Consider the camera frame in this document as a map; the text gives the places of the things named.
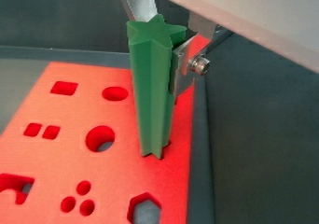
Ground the red shape-hole insertion block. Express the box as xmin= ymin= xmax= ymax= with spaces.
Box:
xmin=0 ymin=35 xmax=211 ymax=224

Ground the green star-shaped bar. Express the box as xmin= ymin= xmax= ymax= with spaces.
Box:
xmin=127 ymin=14 xmax=185 ymax=159

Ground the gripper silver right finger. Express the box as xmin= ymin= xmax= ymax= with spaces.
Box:
xmin=167 ymin=12 xmax=235 ymax=105

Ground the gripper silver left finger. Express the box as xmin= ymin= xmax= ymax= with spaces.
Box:
xmin=121 ymin=0 xmax=157 ymax=22

